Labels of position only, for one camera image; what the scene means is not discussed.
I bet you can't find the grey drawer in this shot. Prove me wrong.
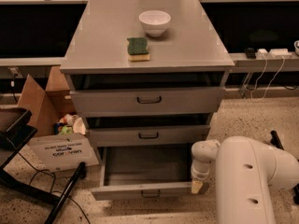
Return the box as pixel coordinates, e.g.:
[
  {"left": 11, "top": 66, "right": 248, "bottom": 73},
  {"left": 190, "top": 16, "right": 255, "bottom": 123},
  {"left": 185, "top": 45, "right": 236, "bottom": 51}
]
[
  {"left": 88, "top": 125, "right": 210, "bottom": 147},
  {"left": 92, "top": 144, "right": 192, "bottom": 201},
  {"left": 70, "top": 87, "right": 224, "bottom": 117}
]

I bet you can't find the green yellow sponge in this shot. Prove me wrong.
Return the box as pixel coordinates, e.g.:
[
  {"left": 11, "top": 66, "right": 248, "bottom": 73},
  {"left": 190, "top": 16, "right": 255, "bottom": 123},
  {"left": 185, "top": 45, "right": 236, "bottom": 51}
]
[{"left": 127, "top": 37, "right": 150, "bottom": 62}]

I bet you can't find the black stand leg right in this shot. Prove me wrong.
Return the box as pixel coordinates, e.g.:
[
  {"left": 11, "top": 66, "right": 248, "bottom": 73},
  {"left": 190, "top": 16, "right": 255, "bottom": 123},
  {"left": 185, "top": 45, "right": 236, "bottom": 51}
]
[{"left": 270, "top": 131, "right": 299, "bottom": 205}]

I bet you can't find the white power adapter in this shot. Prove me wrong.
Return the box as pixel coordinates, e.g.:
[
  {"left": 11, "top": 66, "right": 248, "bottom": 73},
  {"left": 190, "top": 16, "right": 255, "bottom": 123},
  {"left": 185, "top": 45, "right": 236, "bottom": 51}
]
[{"left": 257, "top": 49, "right": 268, "bottom": 58}]

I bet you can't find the white ceramic bowl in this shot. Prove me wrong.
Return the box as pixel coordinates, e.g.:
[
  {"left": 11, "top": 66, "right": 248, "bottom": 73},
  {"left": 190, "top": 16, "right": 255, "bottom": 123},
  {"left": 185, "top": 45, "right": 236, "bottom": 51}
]
[{"left": 139, "top": 10, "right": 171, "bottom": 37}]

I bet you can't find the black small adapter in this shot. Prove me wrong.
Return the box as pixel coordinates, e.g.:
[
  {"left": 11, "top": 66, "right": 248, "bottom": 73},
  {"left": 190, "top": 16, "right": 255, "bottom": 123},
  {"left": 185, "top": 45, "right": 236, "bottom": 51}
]
[{"left": 245, "top": 48, "right": 256, "bottom": 59}]

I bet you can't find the grey drawer cabinet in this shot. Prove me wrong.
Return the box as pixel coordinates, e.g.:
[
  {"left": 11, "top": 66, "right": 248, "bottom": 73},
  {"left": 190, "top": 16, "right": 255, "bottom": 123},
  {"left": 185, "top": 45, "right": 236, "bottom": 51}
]
[{"left": 60, "top": 0, "right": 235, "bottom": 161}]

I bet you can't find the black stand left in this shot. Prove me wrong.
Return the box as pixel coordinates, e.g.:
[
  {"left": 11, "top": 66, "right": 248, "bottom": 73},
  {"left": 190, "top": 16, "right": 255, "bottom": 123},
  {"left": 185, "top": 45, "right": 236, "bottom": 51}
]
[{"left": 0, "top": 107, "right": 86, "bottom": 224}]

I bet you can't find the grey bottom drawer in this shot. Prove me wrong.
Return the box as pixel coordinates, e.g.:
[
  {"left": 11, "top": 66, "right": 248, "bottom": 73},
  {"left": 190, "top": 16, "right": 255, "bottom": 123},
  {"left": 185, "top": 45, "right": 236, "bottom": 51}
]
[{"left": 92, "top": 144, "right": 192, "bottom": 201}]

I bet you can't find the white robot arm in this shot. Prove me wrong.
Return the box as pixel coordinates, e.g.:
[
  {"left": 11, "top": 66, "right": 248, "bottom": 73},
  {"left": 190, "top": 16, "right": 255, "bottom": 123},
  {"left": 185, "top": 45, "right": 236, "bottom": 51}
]
[{"left": 191, "top": 136, "right": 299, "bottom": 224}]

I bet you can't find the grey middle drawer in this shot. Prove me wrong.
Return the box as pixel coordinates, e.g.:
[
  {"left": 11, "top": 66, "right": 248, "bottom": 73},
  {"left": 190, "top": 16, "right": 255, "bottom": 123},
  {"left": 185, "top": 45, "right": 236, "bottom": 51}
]
[{"left": 88, "top": 125, "right": 210, "bottom": 147}]

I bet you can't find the grey top drawer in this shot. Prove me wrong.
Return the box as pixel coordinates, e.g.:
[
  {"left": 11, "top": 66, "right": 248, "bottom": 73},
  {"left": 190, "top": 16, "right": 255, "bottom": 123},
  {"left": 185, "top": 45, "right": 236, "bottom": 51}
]
[{"left": 70, "top": 87, "right": 224, "bottom": 117}]

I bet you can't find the open cardboard box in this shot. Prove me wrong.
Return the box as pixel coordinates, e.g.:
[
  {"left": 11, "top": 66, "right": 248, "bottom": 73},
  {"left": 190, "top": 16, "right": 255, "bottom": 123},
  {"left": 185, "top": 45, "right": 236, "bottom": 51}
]
[{"left": 18, "top": 66, "right": 99, "bottom": 172}]

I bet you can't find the black floor cable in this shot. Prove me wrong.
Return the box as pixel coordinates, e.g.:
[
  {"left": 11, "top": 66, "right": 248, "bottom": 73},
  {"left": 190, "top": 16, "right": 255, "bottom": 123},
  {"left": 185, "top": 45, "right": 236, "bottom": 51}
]
[{"left": 17, "top": 151, "right": 92, "bottom": 224}]

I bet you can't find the white cable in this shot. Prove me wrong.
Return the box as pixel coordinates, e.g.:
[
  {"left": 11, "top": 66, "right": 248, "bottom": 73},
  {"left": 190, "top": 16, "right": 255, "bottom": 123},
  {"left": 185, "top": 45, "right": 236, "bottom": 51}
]
[{"left": 249, "top": 53, "right": 286, "bottom": 102}]

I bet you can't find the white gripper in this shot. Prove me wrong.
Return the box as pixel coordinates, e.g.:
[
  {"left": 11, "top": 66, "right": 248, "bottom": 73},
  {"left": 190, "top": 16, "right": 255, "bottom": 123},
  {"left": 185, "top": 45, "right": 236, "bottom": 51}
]
[{"left": 191, "top": 139, "right": 221, "bottom": 194}]

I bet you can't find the white power strip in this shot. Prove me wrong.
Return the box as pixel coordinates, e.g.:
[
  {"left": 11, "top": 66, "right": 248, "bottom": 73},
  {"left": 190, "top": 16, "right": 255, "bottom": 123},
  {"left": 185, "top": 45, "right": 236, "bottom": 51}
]
[{"left": 270, "top": 49, "right": 292, "bottom": 59}]

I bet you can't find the grey window ledge shelf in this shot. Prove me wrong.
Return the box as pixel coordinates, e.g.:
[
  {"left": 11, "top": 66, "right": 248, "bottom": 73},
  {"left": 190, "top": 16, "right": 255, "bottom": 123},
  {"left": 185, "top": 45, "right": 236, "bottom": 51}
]
[{"left": 0, "top": 52, "right": 299, "bottom": 73}]

